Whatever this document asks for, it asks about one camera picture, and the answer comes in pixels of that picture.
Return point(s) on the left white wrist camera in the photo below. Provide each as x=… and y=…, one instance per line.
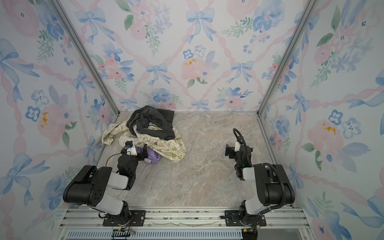
x=130, y=148

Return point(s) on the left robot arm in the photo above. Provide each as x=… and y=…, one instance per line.
x=89, y=188

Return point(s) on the left aluminium corner post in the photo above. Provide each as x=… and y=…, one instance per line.
x=80, y=47

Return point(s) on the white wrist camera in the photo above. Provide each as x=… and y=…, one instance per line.
x=237, y=147
x=130, y=148

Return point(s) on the dark grey cloth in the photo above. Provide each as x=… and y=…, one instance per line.
x=153, y=122

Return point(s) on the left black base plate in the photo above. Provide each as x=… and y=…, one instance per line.
x=132, y=218

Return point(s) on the purple cloth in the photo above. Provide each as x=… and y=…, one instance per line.
x=153, y=158

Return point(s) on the aluminium corner post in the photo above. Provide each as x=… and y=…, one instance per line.
x=80, y=47
x=307, y=13

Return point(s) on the aluminium mounting rail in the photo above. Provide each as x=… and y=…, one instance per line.
x=166, y=223

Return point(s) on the right aluminium corner post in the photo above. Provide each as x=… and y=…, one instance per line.
x=307, y=13

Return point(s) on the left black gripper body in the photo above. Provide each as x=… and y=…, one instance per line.
x=140, y=157

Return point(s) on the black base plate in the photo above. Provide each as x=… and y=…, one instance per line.
x=132, y=218
x=236, y=219

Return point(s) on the cream green patterned cloth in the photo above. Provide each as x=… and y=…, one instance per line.
x=173, y=150

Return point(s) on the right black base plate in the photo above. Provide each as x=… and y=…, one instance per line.
x=236, y=219

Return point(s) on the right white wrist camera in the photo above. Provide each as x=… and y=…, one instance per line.
x=237, y=147

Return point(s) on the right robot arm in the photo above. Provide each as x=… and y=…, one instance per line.
x=273, y=189

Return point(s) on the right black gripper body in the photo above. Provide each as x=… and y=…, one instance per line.
x=233, y=154

